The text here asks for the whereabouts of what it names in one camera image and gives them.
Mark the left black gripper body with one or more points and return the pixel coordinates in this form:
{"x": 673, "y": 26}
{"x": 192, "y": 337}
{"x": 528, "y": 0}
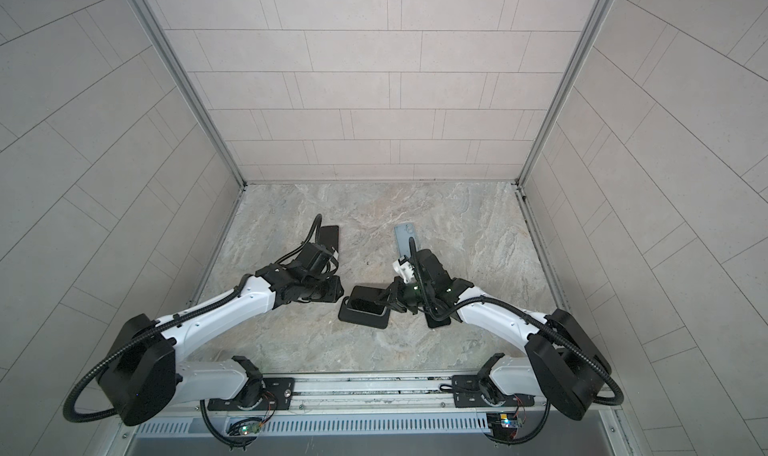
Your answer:
{"x": 320, "y": 288}

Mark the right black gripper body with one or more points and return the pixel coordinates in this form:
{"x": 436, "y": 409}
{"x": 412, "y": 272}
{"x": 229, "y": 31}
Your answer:
{"x": 406, "y": 297}

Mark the purple phone black screen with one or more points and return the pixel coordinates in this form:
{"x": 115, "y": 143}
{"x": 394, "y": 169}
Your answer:
{"x": 328, "y": 237}

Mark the black phone case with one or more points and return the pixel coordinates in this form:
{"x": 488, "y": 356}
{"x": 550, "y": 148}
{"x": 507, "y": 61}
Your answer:
{"x": 353, "y": 317}

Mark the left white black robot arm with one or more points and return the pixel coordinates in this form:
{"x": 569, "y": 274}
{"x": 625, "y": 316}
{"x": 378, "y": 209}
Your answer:
{"x": 156, "y": 373}

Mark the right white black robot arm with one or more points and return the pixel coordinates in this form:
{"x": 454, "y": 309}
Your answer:
{"x": 570, "y": 372}

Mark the light blue phone case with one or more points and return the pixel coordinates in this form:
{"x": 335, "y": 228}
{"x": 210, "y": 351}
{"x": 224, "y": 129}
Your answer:
{"x": 403, "y": 233}

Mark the right green circuit board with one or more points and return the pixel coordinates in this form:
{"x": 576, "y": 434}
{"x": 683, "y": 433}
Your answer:
{"x": 504, "y": 426}

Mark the green circuit board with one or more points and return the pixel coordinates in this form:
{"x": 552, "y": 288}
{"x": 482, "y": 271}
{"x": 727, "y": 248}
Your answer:
{"x": 504, "y": 426}
{"x": 248, "y": 427}

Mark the left green circuit board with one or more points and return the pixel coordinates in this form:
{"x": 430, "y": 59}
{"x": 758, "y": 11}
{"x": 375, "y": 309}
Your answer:
{"x": 248, "y": 427}

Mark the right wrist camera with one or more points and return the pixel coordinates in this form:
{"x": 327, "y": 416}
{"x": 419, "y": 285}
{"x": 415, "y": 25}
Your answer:
{"x": 405, "y": 270}

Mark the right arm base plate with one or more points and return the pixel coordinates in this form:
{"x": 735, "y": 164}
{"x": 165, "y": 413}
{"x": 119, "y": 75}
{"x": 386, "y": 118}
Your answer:
{"x": 469, "y": 392}

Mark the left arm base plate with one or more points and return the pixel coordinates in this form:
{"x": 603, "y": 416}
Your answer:
{"x": 270, "y": 393}

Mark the aluminium mounting rail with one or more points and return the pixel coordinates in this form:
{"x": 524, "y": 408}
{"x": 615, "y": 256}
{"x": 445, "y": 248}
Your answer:
{"x": 372, "y": 390}

